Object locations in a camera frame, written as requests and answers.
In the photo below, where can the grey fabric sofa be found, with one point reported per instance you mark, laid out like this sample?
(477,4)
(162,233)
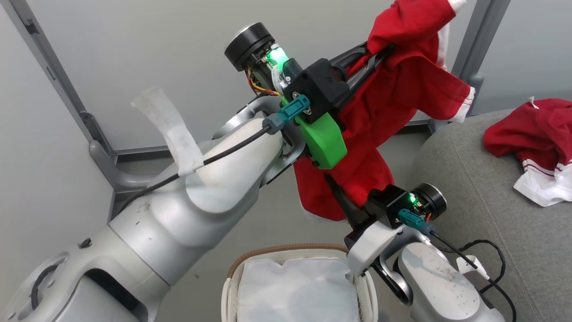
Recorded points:
(469,179)

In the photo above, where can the grey partition post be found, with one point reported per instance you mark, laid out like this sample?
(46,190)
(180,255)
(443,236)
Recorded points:
(482,36)
(44,49)

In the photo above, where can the translucent tape strip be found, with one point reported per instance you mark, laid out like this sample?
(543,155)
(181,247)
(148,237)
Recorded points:
(170,125)

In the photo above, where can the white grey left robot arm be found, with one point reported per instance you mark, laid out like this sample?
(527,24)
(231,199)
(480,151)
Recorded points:
(178,223)

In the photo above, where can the red garment white striped hem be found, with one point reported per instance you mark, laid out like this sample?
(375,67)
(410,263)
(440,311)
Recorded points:
(536,129)

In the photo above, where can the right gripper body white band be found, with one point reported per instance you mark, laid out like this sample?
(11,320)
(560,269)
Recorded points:
(371,246)

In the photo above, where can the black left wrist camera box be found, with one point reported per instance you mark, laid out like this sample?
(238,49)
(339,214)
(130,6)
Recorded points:
(319,85)

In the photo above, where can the white tape tag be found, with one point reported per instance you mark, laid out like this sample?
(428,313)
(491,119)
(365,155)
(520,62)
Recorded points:
(469,264)

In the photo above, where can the grey partition bottom rail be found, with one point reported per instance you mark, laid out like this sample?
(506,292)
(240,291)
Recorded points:
(143,152)

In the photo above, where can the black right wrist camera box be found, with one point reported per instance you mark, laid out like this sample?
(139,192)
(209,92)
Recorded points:
(386,203)

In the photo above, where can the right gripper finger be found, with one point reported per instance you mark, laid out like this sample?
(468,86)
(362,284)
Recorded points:
(346,201)

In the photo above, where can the woven laundry basket white liner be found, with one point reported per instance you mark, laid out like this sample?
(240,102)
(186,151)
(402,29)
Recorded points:
(295,286)

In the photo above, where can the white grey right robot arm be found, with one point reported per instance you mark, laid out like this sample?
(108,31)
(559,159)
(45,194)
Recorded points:
(438,286)

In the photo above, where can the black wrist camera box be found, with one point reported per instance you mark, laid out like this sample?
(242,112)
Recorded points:
(386,203)
(319,85)

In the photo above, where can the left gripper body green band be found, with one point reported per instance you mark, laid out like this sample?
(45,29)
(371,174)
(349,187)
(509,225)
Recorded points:
(326,143)

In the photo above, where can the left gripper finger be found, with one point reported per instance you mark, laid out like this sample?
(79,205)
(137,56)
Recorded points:
(351,56)
(368,67)

